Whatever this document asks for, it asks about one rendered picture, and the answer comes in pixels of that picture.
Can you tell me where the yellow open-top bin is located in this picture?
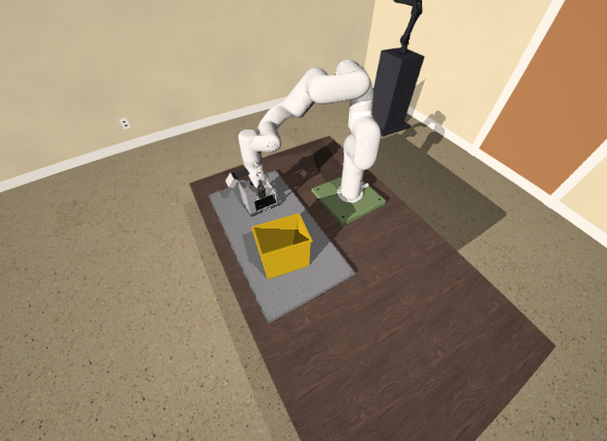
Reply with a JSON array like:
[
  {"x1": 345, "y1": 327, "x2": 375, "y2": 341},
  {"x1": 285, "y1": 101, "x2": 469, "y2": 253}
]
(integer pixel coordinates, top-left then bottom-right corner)
[{"x1": 251, "y1": 213, "x2": 313, "y2": 279}]

